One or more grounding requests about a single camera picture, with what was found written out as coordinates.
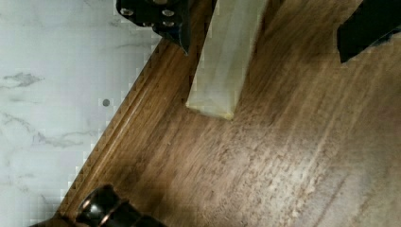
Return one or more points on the dark wooden cutting board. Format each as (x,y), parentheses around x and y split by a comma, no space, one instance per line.
(314,142)

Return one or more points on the pale butter stick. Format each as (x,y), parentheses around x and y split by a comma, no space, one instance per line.
(225,57)

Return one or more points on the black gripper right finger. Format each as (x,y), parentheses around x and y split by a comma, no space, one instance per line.
(373,23)

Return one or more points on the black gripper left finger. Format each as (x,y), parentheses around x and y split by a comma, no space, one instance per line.
(170,19)

